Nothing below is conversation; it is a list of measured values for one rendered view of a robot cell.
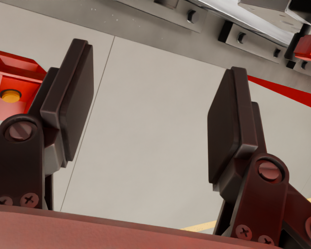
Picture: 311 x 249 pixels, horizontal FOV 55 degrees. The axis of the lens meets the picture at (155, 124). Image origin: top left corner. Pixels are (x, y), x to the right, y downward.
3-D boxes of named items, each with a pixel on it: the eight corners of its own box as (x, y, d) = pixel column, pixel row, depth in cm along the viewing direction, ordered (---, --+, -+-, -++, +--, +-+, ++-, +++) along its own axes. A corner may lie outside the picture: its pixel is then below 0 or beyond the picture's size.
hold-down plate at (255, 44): (216, 40, 81) (225, 43, 79) (224, 20, 79) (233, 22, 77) (271, 61, 101) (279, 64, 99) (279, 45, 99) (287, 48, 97)
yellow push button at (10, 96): (-1, 94, 71) (-1, 102, 71) (4, 85, 69) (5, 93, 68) (16, 97, 74) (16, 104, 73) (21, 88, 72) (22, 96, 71)
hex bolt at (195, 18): (184, 20, 68) (189, 21, 66) (188, 8, 67) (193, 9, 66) (192, 23, 69) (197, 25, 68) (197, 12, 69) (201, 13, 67)
